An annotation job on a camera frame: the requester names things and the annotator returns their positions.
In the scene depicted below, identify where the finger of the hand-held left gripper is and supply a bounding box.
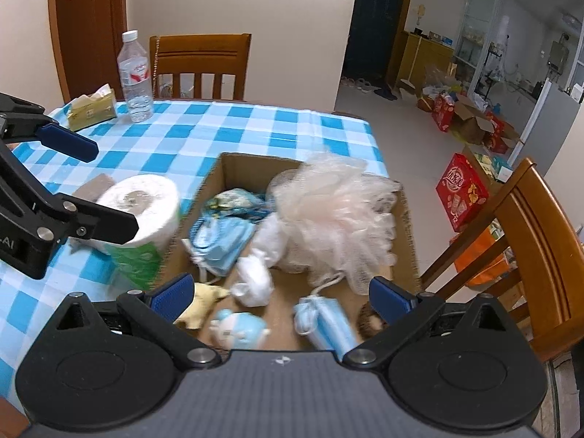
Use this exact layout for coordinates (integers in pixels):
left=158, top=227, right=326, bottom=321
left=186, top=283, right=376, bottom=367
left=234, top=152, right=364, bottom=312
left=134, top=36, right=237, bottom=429
left=0, top=143, right=140, bottom=244
left=0, top=92, right=99, bottom=162

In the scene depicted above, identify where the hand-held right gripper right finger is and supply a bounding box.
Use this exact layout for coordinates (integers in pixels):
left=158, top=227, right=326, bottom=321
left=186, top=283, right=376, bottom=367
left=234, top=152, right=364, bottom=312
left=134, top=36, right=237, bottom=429
left=342, top=277, right=507, bottom=368

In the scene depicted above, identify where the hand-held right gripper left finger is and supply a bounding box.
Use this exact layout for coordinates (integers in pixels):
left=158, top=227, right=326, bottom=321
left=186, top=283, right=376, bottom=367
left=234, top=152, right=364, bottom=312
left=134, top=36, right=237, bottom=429
left=55, top=273, right=222, bottom=370

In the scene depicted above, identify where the yellow plush toy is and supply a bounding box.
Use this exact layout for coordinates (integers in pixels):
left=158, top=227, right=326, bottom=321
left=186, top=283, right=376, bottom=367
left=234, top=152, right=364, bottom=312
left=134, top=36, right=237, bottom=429
left=173, top=283, right=231, bottom=331

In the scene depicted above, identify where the brown hair scrunchie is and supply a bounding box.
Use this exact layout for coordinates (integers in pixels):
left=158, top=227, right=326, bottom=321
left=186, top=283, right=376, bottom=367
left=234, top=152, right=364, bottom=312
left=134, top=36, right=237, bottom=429
left=358, top=303, right=388, bottom=341

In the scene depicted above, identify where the toilet paper roll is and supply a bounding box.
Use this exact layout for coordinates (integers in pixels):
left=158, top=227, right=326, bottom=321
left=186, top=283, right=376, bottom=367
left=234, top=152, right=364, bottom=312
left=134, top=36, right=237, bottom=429
left=93, top=174, right=181, bottom=290

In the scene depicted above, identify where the blue face mask pack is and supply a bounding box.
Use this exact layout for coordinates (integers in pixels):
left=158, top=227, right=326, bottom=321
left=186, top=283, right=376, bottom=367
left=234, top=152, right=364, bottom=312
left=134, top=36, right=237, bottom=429
left=292, top=296, right=359, bottom=359

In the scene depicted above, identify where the blue white plush toy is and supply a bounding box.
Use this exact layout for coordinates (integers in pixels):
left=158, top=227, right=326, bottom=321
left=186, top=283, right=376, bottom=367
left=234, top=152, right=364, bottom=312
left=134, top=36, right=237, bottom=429
left=209, top=309, right=270, bottom=352

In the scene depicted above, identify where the light blue face mask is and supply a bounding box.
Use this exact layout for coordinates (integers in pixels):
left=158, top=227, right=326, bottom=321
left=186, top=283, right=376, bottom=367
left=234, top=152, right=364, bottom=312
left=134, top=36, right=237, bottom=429
left=188, top=216, right=256, bottom=279

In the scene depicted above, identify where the white mesh bath pouf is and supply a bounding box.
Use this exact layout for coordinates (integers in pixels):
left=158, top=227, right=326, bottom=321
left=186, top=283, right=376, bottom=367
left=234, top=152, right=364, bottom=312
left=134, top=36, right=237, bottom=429
left=267, top=153, right=402, bottom=295

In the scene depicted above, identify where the blue green patterned pouch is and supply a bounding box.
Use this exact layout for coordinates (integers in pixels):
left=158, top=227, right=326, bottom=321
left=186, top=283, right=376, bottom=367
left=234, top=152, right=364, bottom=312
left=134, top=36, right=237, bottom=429
left=203, top=189, right=270, bottom=224

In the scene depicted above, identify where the white thin cloth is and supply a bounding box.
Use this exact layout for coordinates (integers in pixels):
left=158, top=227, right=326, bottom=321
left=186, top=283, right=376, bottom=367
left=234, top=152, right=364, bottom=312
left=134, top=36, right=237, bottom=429
left=250, top=223, right=293, bottom=268

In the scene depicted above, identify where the gold tissue pack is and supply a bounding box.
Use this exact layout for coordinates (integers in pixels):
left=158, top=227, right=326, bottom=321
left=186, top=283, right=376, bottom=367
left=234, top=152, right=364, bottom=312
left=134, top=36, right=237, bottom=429
left=66, top=83, right=117, bottom=131

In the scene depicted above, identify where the grey-brown cloth piece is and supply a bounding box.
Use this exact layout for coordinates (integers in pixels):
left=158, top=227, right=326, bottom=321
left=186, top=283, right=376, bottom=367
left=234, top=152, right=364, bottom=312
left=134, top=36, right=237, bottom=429
left=75, top=174, right=115, bottom=201

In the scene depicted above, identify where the clear plastic water bottle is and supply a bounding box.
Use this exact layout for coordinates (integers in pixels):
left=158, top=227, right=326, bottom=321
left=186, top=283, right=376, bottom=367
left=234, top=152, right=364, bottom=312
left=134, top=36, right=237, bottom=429
left=117, top=30, right=154, bottom=123

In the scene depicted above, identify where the orange plastic bag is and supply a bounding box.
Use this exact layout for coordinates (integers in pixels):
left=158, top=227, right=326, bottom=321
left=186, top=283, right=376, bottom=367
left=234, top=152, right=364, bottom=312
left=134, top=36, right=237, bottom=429
left=454, top=228, right=509, bottom=288

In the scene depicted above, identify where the brown wooden door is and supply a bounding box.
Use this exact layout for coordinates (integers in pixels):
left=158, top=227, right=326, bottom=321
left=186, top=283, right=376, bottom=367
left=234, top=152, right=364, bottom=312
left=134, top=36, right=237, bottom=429
left=48, top=0, right=128, bottom=101

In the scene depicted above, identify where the red snack box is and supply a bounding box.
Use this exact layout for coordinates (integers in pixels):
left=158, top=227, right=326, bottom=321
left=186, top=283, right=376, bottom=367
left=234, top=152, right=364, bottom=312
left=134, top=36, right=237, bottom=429
left=435, top=153, right=490, bottom=233

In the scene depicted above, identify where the wooden chair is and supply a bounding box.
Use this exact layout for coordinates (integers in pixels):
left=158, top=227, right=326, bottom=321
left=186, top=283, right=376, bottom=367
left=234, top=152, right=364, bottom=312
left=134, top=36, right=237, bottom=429
left=420, top=157, right=584, bottom=363
left=149, top=33, right=253, bottom=101

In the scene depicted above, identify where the red gift box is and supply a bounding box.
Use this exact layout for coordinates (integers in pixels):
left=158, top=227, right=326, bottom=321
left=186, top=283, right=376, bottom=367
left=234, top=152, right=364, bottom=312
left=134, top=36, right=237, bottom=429
left=431, top=96, right=457, bottom=133

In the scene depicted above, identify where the blue checkered tablecloth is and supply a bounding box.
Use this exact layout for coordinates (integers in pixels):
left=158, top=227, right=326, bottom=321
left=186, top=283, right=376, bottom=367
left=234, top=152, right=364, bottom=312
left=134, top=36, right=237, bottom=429
left=0, top=98, right=388, bottom=416

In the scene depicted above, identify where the open cardboard floor box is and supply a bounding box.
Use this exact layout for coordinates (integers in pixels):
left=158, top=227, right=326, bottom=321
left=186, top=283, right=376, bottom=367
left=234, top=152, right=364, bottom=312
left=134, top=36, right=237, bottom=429
left=452, top=100, right=496, bottom=144

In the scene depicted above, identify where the red carton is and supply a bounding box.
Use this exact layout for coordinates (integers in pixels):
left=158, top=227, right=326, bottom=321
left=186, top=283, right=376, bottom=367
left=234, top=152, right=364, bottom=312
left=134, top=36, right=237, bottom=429
left=486, top=114, right=521, bottom=153

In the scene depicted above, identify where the yellow wooden cabinet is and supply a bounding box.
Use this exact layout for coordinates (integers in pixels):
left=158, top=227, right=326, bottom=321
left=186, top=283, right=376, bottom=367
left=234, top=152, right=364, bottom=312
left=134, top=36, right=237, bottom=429
left=395, top=31, right=457, bottom=96

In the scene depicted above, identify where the grey refrigerator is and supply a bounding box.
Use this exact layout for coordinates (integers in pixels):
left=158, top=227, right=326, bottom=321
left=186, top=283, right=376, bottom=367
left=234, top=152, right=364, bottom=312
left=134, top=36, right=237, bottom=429
left=520, top=80, right=584, bottom=169

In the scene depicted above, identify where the dark blue door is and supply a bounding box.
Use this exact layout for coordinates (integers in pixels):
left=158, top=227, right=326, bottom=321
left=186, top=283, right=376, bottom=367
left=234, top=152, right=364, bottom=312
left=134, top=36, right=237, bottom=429
left=342, top=0, right=418, bottom=83

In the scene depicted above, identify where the white water heater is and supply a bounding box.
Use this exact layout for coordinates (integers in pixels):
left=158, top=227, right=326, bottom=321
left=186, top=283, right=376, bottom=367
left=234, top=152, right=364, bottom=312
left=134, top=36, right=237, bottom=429
left=547, top=39, right=569, bottom=71

